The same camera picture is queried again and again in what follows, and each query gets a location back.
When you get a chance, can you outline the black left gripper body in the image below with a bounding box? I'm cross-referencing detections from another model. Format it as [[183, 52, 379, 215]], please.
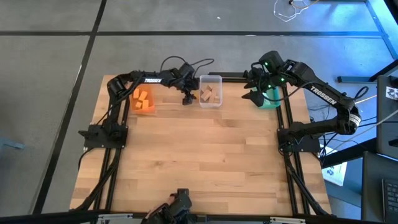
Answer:
[[173, 63, 200, 93]]

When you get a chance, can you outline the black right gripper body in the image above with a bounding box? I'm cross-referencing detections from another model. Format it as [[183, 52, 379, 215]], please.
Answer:
[[243, 65, 276, 94]]

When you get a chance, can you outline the teal plastic bin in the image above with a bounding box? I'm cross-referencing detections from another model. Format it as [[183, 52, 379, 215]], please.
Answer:
[[255, 85, 281, 110]]

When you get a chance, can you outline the clear plastic bin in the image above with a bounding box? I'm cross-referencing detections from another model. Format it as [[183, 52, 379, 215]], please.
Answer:
[[198, 74, 223, 110]]

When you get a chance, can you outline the orange plastic bin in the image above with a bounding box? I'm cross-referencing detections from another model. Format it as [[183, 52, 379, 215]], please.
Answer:
[[129, 85, 156, 114]]

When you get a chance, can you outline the blue metal floor bar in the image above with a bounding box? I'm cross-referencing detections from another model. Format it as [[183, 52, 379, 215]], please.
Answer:
[[336, 75, 374, 84]]

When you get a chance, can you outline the black handheld device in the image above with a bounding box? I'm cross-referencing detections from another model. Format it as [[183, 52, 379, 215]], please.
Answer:
[[141, 187, 197, 224]]

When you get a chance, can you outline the white paper sheet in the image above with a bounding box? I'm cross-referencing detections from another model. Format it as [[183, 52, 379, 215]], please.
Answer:
[[321, 145, 348, 187]]

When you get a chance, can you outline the dark desk with marker tag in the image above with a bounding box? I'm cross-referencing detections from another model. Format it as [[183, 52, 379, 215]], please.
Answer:
[[376, 74, 398, 160]]

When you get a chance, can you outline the black keyboard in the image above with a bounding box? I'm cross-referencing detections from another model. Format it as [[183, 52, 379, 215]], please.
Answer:
[[381, 177, 398, 224]]

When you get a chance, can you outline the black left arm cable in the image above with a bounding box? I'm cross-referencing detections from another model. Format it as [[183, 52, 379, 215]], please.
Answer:
[[159, 55, 216, 76]]

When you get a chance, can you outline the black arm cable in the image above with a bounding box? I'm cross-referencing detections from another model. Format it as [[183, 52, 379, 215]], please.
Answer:
[[262, 80, 312, 103], [159, 55, 216, 76]]

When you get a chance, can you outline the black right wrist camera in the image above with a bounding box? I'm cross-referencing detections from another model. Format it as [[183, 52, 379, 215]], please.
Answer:
[[259, 50, 284, 73]]

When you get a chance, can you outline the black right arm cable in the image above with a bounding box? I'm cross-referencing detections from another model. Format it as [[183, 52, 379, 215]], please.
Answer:
[[262, 80, 312, 103]]

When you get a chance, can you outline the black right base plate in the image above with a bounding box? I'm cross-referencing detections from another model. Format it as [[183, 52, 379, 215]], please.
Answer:
[[277, 128, 322, 154]]

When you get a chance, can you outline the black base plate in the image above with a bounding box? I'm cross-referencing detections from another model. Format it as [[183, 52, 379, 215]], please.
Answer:
[[77, 124, 129, 150], [277, 128, 322, 154]]

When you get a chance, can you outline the white floor cable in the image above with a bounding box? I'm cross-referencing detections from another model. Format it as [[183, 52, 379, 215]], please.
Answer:
[[272, 0, 321, 23]]

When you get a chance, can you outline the black aluminium table frame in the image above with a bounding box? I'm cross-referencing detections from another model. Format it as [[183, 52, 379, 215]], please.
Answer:
[[68, 72, 333, 224]]

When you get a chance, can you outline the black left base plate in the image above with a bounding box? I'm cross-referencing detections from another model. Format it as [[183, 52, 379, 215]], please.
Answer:
[[77, 124, 129, 150]]

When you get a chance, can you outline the yellow floor cable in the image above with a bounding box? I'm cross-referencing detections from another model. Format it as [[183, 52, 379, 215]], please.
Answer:
[[354, 94, 377, 105]]

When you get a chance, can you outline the silver frame bracket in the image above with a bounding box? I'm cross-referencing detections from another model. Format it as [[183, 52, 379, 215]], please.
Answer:
[[269, 216, 307, 224], [97, 213, 134, 222]]

